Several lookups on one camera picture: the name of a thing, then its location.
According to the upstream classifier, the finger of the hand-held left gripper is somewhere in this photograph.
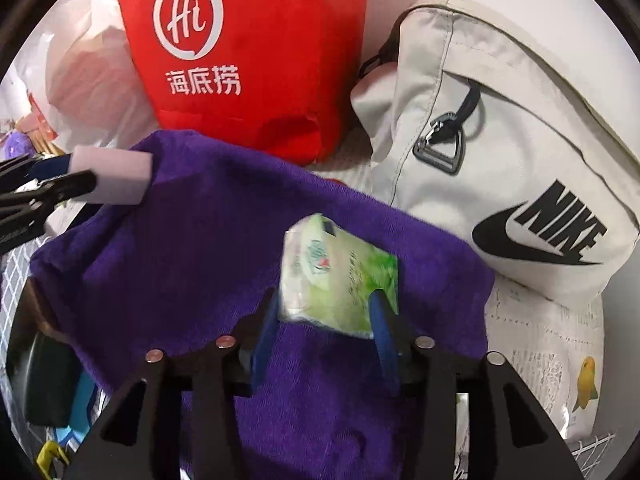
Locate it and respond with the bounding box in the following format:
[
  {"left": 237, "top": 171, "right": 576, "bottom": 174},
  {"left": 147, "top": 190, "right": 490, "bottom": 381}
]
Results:
[
  {"left": 0, "top": 154, "right": 76, "bottom": 184},
  {"left": 0, "top": 169, "right": 99, "bottom": 257}
]

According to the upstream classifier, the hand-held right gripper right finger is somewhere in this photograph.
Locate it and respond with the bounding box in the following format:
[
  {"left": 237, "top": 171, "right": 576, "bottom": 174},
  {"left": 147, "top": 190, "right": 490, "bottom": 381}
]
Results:
[{"left": 369, "top": 290, "right": 588, "bottom": 480}]

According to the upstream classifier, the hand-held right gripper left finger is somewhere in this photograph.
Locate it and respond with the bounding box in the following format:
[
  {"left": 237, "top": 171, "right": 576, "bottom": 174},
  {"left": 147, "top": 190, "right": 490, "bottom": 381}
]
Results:
[{"left": 62, "top": 287, "right": 281, "bottom": 480}]

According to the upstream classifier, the white tissue pack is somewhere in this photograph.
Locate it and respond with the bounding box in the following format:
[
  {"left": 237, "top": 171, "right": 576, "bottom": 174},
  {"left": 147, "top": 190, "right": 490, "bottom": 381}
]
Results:
[{"left": 67, "top": 145, "right": 154, "bottom": 207}]

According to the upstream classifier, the green tissue pack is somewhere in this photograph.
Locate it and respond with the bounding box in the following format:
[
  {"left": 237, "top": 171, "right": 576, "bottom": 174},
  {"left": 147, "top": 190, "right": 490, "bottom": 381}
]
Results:
[{"left": 277, "top": 213, "right": 401, "bottom": 339}]

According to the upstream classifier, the purple fuzzy item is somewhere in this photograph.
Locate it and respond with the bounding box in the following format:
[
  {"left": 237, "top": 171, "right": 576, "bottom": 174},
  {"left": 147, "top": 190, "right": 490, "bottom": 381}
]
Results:
[{"left": 2, "top": 132, "right": 34, "bottom": 159}]

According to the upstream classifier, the white plastic shopping bag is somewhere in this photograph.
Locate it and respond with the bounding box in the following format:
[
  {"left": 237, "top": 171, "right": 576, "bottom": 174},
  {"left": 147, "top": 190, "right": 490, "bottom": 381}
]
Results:
[{"left": 7, "top": 0, "right": 162, "bottom": 157}]

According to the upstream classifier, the grey checked blanket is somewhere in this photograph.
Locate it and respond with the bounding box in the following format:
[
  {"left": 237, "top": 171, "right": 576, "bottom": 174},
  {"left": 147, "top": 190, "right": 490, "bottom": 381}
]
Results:
[{"left": 0, "top": 200, "right": 621, "bottom": 480}]

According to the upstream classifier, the purple towel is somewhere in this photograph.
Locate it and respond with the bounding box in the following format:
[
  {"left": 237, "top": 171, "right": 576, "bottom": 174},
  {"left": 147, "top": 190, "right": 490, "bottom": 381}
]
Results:
[{"left": 30, "top": 130, "right": 496, "bottom": 480}]

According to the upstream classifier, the white fruit-print bed sheet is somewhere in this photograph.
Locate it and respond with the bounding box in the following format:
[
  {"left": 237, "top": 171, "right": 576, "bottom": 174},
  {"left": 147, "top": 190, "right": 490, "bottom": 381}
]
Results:
[{"left": 305, "top": 125, "right": 621, "bottom": 480}]

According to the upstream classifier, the blue felt star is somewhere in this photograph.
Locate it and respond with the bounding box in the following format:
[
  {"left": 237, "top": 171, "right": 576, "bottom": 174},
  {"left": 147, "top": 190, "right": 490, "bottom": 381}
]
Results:
[{"left": 54, "top": 369, "right": 102, "bottom": 447}]

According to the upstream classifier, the dark green tin box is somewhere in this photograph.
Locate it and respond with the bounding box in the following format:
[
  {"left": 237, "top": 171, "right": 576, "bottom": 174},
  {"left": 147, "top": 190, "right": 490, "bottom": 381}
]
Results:
[{"left": 10, "top": 280, "right": 85, "bottom": 427}]

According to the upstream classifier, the red paper bag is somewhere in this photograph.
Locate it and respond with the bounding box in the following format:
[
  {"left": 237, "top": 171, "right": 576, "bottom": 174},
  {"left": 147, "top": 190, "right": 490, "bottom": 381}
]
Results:
[{"left": 112, "top": 0, "right": 374, "bottom": 166}]

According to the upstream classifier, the beige waist bag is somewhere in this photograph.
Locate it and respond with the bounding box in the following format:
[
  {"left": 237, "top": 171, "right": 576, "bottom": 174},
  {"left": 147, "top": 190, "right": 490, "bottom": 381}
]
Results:
[{"left": 350, "top": 0, "right": 640, "bottom": 309}]

